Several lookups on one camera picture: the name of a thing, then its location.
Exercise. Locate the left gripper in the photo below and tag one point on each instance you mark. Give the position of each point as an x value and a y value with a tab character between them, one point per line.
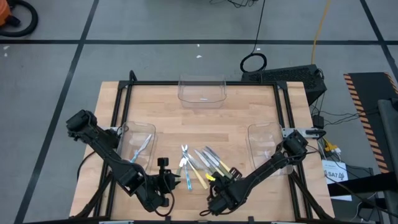
164	186

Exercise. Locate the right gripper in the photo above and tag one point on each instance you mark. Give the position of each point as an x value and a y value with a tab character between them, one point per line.
228	186

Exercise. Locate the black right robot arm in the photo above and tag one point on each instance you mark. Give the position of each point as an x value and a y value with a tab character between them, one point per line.
264	169

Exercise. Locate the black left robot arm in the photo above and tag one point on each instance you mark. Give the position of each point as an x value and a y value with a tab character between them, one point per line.
105	149

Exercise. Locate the clear plastic bin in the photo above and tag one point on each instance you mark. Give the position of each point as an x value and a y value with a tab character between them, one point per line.
124	146
258	146
186	93

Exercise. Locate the black power adapter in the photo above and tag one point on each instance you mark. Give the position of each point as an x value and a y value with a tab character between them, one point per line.
318	121

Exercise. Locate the white paper sign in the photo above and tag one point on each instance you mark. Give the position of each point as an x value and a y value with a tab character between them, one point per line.
335	174

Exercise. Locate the black bar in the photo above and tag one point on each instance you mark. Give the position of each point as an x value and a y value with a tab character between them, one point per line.
367	185

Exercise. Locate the hazard-striped black ramp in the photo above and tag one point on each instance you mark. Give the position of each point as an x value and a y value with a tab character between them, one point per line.
370	90

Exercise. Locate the silver aluminium bracket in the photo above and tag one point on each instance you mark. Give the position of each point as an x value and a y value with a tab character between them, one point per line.
116	222

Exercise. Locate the black aluminium table frame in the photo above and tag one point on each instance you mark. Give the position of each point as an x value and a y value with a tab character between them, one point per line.
202	83

